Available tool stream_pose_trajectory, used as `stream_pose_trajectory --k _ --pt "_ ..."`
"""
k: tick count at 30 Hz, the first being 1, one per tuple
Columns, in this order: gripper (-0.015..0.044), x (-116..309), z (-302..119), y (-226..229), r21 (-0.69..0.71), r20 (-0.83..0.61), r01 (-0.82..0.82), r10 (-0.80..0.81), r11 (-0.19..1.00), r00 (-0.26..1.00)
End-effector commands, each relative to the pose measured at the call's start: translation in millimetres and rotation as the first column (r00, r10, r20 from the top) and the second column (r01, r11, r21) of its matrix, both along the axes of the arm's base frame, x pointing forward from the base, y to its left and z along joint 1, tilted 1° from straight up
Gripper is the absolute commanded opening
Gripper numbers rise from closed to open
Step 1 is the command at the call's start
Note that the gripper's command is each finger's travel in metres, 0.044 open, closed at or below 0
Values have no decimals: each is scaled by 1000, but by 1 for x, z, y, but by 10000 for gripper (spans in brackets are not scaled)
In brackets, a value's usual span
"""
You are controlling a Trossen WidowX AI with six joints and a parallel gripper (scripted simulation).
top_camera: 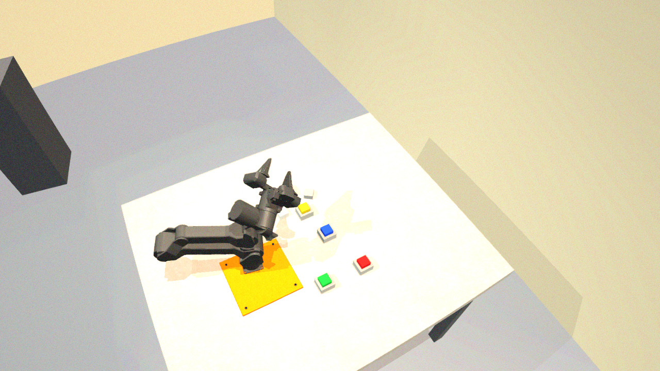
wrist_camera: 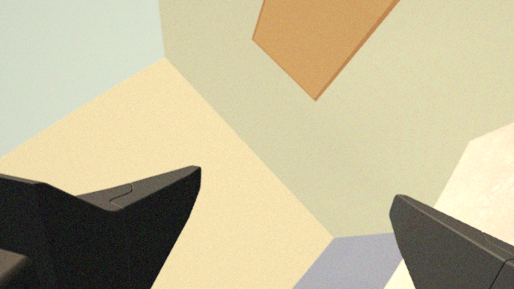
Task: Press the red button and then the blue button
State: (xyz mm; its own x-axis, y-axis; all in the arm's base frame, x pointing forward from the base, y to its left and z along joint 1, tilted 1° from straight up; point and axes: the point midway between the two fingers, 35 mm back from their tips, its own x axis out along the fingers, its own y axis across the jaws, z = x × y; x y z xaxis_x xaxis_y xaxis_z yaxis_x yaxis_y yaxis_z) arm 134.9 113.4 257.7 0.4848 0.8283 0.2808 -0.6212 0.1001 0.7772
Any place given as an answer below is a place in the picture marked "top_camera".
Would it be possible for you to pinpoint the yellow button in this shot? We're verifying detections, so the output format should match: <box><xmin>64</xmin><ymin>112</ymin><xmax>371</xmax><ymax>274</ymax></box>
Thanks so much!
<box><xmin>295</xmin><ymin>202</ymin><xmax>314</xmax><ymax>221</ymax></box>

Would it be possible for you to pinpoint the red button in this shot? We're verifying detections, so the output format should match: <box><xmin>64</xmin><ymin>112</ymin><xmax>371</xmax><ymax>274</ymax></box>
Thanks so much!
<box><xmin>353</xmin><ymin>254</ymin><xmax>374</xmax><ymax>276</ymax></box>

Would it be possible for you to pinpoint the green button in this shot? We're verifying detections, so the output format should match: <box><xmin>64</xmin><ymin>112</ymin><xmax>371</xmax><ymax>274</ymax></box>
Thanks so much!
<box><xmin>314</xmin><ymin>272</ymin><xmax>335</xmax><ymax>294</ymax></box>

